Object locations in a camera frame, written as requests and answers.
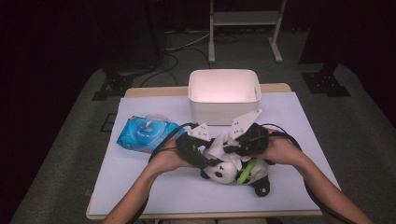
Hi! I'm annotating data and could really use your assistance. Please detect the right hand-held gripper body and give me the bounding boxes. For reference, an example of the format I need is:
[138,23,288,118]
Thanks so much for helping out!
[230,108,271,157]

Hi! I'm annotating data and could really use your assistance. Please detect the left hand-held gripper black cable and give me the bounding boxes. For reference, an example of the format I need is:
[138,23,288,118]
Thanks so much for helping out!
[125,121,200,224]

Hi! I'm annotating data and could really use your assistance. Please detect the black floor cable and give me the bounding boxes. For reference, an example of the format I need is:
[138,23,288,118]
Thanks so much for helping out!
[138,46,213,89]

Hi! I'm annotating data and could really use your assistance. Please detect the pale lavender table mat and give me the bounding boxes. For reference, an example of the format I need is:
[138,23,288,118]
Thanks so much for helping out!
[88,91,342,217]

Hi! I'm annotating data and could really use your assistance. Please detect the person's right hand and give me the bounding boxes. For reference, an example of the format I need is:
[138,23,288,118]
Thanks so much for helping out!
[257,129,308,166]

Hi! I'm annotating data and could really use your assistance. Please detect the black stand base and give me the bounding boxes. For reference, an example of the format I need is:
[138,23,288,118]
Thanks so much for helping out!
[92,66,135,102]
[301,61,352,98]

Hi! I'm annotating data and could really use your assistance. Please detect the white floor cable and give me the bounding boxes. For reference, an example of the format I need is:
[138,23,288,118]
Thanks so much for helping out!
[164,30,211,52]

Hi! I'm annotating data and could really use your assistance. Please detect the white metal stand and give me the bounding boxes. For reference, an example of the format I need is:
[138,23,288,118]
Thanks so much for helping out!
[207,0,288,64]

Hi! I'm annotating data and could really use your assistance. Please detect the hand-held gripper black cable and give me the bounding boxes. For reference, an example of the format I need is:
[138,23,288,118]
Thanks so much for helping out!
[261,122,360,224]
[125,121,200,224]

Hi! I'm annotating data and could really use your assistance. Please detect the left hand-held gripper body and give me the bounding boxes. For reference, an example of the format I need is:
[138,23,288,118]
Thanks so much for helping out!
[175,122,215,163]

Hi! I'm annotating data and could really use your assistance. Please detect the person's left hand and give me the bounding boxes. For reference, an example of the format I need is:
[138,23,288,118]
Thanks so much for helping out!
[148,138,196,173]

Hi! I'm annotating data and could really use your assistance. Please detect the white plastic storage box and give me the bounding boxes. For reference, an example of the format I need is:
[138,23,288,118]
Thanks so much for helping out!
[188,68,262,127]

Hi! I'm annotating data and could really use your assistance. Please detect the blue wet wipes pack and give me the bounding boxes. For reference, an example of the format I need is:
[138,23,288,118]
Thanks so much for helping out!
[116,113,187,154]

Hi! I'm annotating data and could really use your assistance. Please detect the panda plush toy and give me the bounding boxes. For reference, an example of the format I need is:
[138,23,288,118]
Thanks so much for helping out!
[199,157,271,198]

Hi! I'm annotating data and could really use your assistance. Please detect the right hand-held gripper black cable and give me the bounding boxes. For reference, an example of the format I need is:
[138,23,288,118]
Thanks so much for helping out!
[261,122,360,224]

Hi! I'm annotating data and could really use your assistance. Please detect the white wet wipe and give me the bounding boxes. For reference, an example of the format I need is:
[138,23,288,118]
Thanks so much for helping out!
[204,132,253,172]

